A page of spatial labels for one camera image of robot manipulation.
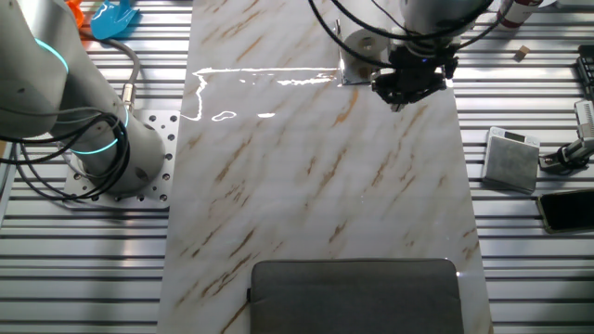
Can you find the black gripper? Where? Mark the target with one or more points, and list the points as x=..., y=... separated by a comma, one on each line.
x=417, y=65

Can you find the white toilet paper roll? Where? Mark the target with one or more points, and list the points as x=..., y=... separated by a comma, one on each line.
x=359, y=44

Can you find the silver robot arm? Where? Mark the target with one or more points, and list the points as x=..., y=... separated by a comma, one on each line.
x=28, y=69

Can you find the small wooden block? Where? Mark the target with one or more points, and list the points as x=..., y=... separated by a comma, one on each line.
x=521, y=53

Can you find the red and white can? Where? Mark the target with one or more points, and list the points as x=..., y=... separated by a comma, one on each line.
x=517, y=13

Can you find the black keyboard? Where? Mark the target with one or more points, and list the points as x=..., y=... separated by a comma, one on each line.
x=588, y=69

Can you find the black smartphone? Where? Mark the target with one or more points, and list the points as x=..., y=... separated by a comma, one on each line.
x=568, y=211

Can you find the grey fabric pad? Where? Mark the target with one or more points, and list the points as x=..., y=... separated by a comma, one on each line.
x=352, y=297

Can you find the blue toy shovel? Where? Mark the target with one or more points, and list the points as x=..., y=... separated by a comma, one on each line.
x=109, y=21

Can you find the orange toy shovel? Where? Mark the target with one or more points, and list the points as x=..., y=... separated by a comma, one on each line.
x=74, y=14

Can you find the silver camera mount clamp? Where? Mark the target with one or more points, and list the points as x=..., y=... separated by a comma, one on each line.
x=573, y=152

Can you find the silver depth camera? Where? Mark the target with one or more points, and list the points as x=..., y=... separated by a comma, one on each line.
x=585, y=116

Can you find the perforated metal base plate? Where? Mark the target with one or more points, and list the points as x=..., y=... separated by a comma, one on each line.
x=158, y=125

